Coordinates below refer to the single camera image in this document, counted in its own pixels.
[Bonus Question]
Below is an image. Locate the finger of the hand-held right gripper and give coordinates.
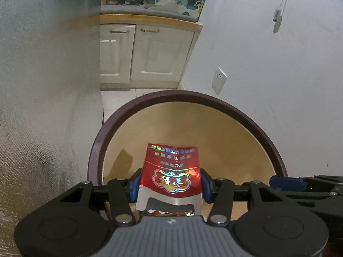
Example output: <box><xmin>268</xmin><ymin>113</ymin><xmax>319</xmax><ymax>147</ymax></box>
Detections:
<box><xmin>269</xmin><ymin>175</ymin><xmax>343</xmax><ymax>193</ymax></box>
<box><xmin>284</xmin><ymin>191</ymin><xmax>343</xmax><ymax>212</ymax></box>

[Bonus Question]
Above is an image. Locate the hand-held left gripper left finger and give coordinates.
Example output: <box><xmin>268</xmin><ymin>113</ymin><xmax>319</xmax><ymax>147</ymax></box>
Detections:
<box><xmin>57</xmin><ymin>168</ymin><xmax>142</xmax><ymax>226</ymax></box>

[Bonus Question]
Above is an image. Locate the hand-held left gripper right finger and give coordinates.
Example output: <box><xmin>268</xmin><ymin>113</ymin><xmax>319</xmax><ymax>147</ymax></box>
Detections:
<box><xmin>201</xmin><ymin>168</ymin><xmax>288</xmax><ymax>225</ymax></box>

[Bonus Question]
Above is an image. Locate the red cigarette pack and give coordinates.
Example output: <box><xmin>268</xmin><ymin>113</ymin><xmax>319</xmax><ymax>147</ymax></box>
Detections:
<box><xmin>136</xmin><ymin>143</ymin><xmax>203</xmax><ymax>217</ymax></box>

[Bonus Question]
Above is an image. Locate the beige trash bin brown rim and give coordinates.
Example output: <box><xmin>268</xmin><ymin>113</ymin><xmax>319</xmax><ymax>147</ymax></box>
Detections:
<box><xmin>88</xmin><ymin>90</ymin><xmax>289</xmax><ymax>221</ymax></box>

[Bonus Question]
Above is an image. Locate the cream floor cabinet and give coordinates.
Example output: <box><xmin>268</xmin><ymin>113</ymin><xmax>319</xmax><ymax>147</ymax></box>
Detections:
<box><xmin>100</xmin><ymin>4</ymin><xmax>203</xmax><ymax>91</ymax></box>

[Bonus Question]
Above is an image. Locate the silver foil counter panel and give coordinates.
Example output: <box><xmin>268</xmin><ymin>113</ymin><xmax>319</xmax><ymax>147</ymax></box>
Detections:
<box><xmin>0</xmin><ymin>0</ymin><xmax>108</xmax><ymax>247</ymax></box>

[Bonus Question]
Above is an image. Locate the white crumpled bag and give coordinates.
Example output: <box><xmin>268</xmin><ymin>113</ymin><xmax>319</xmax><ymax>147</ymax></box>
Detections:
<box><xmin>141</xmin><ymin>0</ymin><xmax>197</xmax><ymax>14</ymax></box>

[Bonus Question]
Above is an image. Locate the white wall socket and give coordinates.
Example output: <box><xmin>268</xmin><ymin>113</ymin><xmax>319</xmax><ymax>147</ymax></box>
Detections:
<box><xmin>212</xmin><ymin>68</ymin><xmax>228</xmax><ymax>95</ymax></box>

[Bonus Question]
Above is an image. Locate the white cable with adapter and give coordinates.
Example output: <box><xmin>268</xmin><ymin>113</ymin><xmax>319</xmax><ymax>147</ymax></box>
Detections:
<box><xmin>269</xmin><ymin>0</ymin><xmax>294</xmax><ymax>34</ymax></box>

